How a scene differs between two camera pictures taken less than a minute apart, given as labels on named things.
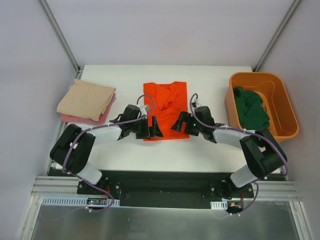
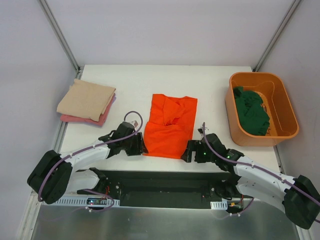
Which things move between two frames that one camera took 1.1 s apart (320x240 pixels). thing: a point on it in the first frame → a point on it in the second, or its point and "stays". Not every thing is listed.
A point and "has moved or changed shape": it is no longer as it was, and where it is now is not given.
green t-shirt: x=248 y=103 stays
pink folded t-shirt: x=103 y=118 stays
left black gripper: x=145 y=128 → x=136 y=144
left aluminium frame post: x=53 y=23 stays
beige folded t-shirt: x=86 y=100 stays
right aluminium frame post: x=276 y=34 stays
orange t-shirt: x=170 y=101 has moved or changed shape
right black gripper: x=187 y=122 → x=191 y=151
